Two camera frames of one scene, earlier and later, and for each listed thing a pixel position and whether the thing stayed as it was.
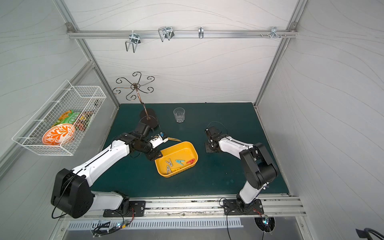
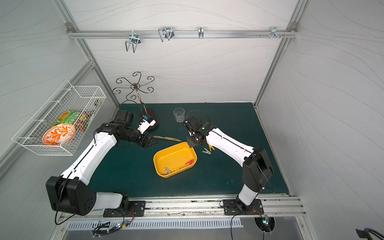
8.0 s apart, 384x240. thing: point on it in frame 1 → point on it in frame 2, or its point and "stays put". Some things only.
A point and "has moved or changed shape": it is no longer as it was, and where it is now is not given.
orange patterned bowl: x=58 y=134 stays put
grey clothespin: x=169 y=162 has moved or changed shape
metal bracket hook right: x=274 y=32 stays put
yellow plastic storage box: x=177 y=159 stays put
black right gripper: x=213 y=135 → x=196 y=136
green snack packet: x=68 y=117 stays put
